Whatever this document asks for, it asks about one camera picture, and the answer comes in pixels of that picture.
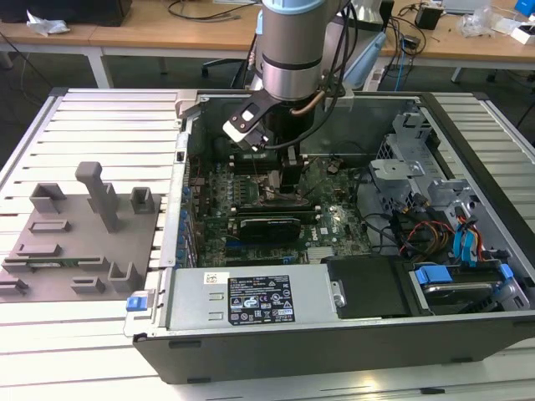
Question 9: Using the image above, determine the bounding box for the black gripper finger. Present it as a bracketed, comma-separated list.
[282, 165, 302, 195]

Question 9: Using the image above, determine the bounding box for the metal socket cover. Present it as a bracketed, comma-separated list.
[300, 160, 328, 192]

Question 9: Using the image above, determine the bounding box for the CPU socket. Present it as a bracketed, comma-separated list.
[257, 173, 304, 208]

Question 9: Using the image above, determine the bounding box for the black RAM slot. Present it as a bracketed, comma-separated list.
[233, 208, 324, 223]
[231, 152, 308, 165]
[231, 202, 322, 214]

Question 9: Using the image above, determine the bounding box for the black graphics card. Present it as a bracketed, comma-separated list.
[236, 215, 302, 244]

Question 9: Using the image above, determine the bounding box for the black cylinder capacitor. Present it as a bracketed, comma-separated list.
[211, 136, 232, 164]

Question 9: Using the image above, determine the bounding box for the black expansion slot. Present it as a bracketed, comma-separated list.
[225, 246, 308, 258]

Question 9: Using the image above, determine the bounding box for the silver chipset heatsink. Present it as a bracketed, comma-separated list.
[307, 246, 335, 264]

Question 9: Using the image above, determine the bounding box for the green motherboard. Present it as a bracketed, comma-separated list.
[186, 156, 373, 268]

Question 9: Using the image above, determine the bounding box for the black office chair base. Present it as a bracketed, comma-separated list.
[201, 58, 254, 91]

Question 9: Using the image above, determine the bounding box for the white power strip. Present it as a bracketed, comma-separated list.
[361, 66, 385, 92]

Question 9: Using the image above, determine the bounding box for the silver metal drive cage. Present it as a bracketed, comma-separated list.
[367, 109, 530, 312]

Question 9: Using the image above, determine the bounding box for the black power supply label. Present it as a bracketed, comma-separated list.
[227, 274, 296, 325]

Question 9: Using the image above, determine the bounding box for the black plastic shroud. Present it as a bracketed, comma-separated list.
[321, 255, 423, 321]

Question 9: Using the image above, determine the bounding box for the silver power supply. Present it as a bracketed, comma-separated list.
[160, 266, 335, 331]

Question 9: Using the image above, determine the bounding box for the blue disk carrier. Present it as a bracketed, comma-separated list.
[411, 261, 515, 312]

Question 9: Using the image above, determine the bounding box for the black open PC case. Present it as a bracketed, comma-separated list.
[124, 88, 535, 385]

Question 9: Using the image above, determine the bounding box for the small black box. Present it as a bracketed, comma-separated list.
[415, 4, 443, 30]

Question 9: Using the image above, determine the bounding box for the black hard disk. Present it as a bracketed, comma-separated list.
[421, 282, 494, 308]

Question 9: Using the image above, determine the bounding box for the blue case latch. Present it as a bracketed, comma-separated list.
[125, 294, 150, 312]

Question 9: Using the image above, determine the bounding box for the grey laptop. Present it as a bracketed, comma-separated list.
[442, 0, 490, 12]

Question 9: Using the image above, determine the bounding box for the clear plastic bag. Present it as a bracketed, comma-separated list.
[457, 8, 509, 38]

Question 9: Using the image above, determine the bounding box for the grey parts rack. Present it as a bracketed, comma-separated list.
[0, 160, 164, 304]

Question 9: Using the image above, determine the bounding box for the green RAM stick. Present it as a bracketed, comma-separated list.
[24, 258, 80, 268]

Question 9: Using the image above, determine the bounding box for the white cardboard box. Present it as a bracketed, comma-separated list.
[510, 23, 535, 45]

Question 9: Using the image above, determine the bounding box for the crumpled white paper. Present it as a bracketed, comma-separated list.
[27, 10, 71, 37]

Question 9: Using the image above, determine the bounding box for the black monitor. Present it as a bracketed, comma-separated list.
[0, 0, 134, 25]

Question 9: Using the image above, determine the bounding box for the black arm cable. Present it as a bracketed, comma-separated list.
[265, 0, 359, 150]

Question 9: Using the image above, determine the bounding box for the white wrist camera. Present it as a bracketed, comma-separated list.
[222, 94, 273, 154]

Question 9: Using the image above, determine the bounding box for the black wire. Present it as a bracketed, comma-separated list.
[361, 212, 398, 256]

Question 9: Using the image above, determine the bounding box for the blue cable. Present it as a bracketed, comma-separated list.
[395, 35, 409, 91]

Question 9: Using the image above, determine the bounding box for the red wire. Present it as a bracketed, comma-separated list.
[399, 221, 456, 258]

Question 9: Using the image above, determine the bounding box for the blue flat wire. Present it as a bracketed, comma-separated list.
[453, 221, 482, 268]

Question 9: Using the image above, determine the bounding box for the orange wire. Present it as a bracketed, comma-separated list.
[457, 213, 501, 262]

